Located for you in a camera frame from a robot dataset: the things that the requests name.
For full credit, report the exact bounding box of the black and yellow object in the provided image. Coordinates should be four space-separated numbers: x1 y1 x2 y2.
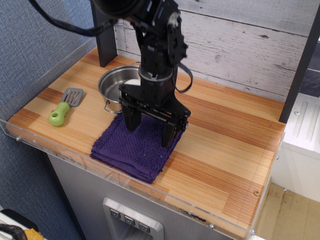
0 209 46 240

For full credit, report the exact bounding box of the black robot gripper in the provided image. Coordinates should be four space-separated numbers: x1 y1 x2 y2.
119 74 191 148

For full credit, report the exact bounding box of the dark left shelf post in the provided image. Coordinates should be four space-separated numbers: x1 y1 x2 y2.
91 2 118 67

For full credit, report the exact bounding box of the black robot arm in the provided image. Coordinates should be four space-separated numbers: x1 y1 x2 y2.
93 0 192 148

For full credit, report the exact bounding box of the silver dispenser button panel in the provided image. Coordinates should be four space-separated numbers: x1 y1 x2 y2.
102 197 165 240

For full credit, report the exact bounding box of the small steel pot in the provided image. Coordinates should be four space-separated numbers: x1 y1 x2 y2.
98 62 140 114

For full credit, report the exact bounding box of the white ball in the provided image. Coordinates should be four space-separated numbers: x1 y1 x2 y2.
124 78 141 86

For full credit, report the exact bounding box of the dark right shelf post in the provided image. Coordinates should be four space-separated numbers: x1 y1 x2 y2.
279 5 320 124

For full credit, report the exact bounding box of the clear acrylic table guard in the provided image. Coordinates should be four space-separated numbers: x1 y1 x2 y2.
0 39 285 240

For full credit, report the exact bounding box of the dark shelf post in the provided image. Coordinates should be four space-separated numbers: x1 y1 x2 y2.
279 5 320 124
91 2 118 67

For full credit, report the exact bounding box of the white toy sink counter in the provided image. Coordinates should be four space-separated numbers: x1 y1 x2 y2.
270 93 320 202

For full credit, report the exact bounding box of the green handled grey spatula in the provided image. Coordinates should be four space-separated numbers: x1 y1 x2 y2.
48 87 84 127

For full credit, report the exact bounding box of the purple towel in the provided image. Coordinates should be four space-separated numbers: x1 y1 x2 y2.
90 113 183 184

